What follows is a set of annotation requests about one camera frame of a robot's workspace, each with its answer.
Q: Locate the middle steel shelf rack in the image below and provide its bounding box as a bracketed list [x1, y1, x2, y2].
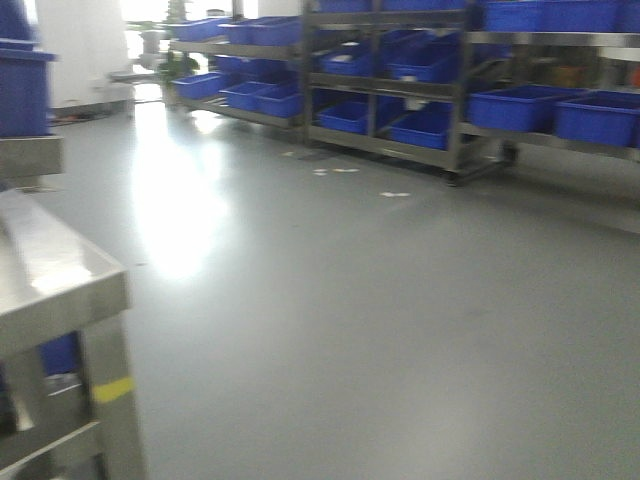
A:
[301, 1, 515, 186]

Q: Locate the steel shelf rack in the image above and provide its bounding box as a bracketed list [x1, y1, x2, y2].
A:
[301, 1, 515, 186]
[457, 1, 639, 164]
[170, 16, 304, 130]

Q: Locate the far left steel shelf rack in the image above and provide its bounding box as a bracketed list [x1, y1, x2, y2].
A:
[170, 16, 304, 130]

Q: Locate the right steel shelf rack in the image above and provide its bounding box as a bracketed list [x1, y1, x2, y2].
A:
[457, 1, 639, 164]

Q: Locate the green potted plant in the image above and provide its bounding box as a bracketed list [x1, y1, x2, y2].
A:
[158, 0, 199, 110]

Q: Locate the blue bin right rack left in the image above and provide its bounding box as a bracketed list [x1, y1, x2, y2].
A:
[466, 84, 588, 133]

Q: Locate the blue bin rack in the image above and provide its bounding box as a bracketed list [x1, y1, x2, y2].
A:
[553, 91, 639, 147]
[466, 84, 588, 133]

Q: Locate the blue bin at left edge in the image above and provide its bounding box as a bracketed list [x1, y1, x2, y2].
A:
[1, 1, 55, 138]

